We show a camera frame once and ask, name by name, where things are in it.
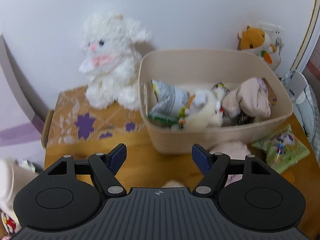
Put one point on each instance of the white plush rabbit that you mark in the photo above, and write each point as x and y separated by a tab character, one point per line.
112	60

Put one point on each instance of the white wall socket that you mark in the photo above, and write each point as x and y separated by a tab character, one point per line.
275	33

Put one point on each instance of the beige plastic storage bin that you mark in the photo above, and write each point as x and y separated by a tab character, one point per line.
203	68

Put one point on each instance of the orange white teal sock bundle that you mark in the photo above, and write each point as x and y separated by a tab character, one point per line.
173	184

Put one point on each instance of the white cylindrical cup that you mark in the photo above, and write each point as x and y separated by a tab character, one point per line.
11	183

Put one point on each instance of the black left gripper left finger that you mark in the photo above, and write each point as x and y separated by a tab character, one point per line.
104	167

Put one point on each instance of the pink fuzzy sock purple print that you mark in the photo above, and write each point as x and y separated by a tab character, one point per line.
235	149

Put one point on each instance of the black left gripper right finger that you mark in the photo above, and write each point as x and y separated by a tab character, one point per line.
213	166

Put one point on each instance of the grey white snack bag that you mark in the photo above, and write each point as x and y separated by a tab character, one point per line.
171	102

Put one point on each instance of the orange hamster plush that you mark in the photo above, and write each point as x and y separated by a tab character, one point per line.
258	42

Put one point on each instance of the green pony snack bag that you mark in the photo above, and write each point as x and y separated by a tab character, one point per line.
282	149

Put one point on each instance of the white plush toy in bin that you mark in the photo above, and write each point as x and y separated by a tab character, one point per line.
204	109

